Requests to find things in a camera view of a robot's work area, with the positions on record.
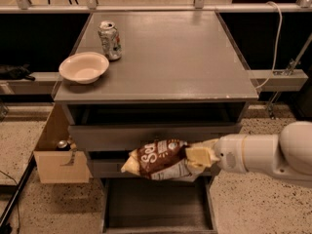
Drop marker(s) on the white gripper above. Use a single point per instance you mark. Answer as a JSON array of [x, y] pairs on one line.
[[228, 152]]

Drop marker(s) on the black floor rail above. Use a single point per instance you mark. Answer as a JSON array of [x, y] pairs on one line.
[[12, 192]]

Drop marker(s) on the grey drawer cabinet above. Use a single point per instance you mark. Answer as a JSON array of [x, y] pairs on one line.
[[176, 68]]

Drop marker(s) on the cardboard box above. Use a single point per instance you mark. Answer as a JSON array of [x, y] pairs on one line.
[[55, 166]]

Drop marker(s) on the brown chip bag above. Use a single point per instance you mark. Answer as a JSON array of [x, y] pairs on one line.
[[159, 155]]

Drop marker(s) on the top grey drawer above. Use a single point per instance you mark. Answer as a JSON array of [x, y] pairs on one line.
[[130, 137]]

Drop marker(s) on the can in cardboard box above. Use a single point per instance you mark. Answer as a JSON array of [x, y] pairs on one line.
[[63, 145]]

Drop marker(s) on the black object on ledge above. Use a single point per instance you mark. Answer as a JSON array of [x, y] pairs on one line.
[[15, 72]]

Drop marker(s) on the white bowl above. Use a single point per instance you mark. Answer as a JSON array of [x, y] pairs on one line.
[[83, 68]]

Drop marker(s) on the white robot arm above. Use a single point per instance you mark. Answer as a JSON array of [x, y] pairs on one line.
[[286, 156]]

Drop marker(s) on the bottom grey drawer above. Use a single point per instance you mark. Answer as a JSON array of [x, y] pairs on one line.
[[141, 206]]

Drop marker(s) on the crushed soda can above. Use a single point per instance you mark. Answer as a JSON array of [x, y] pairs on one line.
[[110, 40]]

